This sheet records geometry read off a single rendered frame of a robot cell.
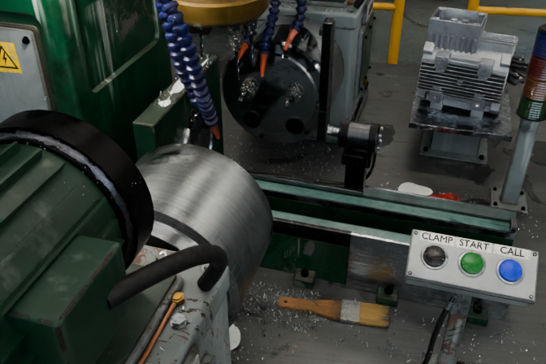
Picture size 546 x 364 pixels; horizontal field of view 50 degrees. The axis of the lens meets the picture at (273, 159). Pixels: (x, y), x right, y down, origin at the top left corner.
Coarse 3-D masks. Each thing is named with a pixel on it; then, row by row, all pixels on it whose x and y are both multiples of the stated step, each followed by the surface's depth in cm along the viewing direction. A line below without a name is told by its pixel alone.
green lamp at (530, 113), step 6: (522, 96) 121; (522, 102) 121; (528, 102) 120; (534, 102) 119; (540, 102) 119; (522, 108) 121; (528, 108) 120; (534, 108) 120; (540, 108) 119; (522, 114) 122; (528, 114) 121; (534, 114) 120; (540, 114) 120
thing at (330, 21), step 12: (324, 24) 107; (324, 36) 108; (324, 48) 110; (324, 60) 111; (324, 72) 112; (324, 84) 114; (324, 96) 115; (324, 108) 116; (324, 120) 118; (324, 132) 119
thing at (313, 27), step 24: (264, 24) 134; (288, 24) 130; (312, 24) 133; (288, 48) 122; (312, 48) 125; (336, 48) 134; (240, 72) 128; (264, 72) 126; (288, 72) 124; (312, 72) 123; (336, 72) 131; (240, 96) 123; (264, 96) 129; (288, 96) 123; (312, 96) 126; (240, 120) 135; (264, 120) 132; (288, 120) 130; (312, 120) 129
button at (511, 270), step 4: (508, 260) 79; (512, 260) 79; (500, 264) 79; (504, 264) 79; (508, 264) 79; (512, 264) 79; (516, 264) 79; (500, 268) 79; (504, 268) 79; (508, 268) 79; (512, 268) 78; (516, 268) 78; (520, 268) 78; (500, 272) 79; (504, 272) 78; (508, 272) 78; (512, 272) 78; (516, 272) 78; (520, 272) 78; (504, 276) 78; (508, 276) 78; (512, 276) 78; (516, 276) 78; (520, 276) 78; (508, 280) 78; (512, 280) 78; (516, 280) 78
